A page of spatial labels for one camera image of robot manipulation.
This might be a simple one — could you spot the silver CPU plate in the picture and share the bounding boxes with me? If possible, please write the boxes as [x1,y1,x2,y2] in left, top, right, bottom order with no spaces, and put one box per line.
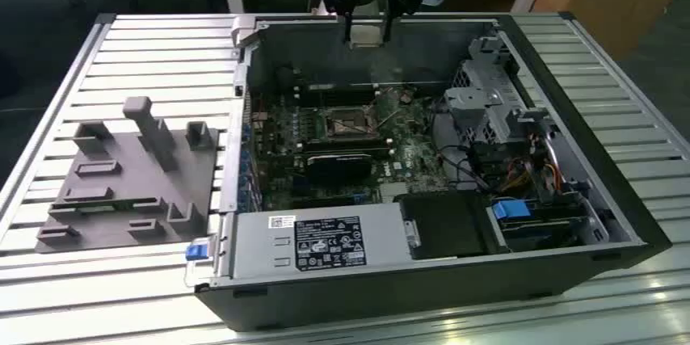
[349,23,389,48]

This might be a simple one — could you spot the CPU socket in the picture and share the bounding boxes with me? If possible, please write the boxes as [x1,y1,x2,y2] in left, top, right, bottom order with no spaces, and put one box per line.
[316,105,378,143]

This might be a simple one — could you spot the black expansion slot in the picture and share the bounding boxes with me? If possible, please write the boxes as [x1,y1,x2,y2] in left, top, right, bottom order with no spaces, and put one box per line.
[293,196,354,207]

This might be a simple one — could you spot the black drive bay cover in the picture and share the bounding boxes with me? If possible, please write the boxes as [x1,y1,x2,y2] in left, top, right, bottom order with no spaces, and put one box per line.
[394,191,511,262]

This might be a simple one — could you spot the grey case latch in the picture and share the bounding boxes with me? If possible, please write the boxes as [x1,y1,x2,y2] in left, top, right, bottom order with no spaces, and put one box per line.
[229,13,260,49]

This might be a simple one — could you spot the metal drive cage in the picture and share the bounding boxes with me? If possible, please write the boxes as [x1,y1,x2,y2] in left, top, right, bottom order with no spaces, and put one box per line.
[441,36,556,146]

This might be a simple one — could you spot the green motherboard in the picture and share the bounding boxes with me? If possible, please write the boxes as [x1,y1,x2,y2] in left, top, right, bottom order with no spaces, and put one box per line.
[248,78,458,212]

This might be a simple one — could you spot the graphics card with black shroud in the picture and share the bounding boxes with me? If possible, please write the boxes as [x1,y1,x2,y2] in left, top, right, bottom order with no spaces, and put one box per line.
[300,151,378,185]

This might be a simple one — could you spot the silver chipset heat sink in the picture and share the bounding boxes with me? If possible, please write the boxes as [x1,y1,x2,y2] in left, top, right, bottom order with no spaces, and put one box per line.
[378,182,406,202]

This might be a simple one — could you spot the blue disk carrier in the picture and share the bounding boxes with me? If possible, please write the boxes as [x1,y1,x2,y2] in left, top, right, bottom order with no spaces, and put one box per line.
[492,198,541,225]

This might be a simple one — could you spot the grey parts rack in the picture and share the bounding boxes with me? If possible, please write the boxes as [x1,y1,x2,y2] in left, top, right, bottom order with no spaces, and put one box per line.
[31,96,225,255]

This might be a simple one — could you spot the silver power supply unit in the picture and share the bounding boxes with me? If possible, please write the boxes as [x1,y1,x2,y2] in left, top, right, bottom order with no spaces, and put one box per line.
[212,204,422,281]

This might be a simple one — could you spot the green RAM stick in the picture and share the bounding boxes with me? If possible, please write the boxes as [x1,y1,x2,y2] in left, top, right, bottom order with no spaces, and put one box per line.
[53,198,162,213]

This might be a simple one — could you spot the blue release latch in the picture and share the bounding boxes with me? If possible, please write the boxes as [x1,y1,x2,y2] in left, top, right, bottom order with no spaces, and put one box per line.
[182,238,210,262]

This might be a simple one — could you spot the black open PC case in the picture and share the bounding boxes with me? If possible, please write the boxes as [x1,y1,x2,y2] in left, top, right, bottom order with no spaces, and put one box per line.
[185,11,673,333]

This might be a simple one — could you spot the black cable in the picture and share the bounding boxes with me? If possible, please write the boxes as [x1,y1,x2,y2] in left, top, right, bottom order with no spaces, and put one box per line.
[433,141,494,195]

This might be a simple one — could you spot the yellow and red wire bundle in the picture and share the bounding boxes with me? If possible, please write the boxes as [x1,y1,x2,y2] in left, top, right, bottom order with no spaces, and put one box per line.
[500,157,565,203]

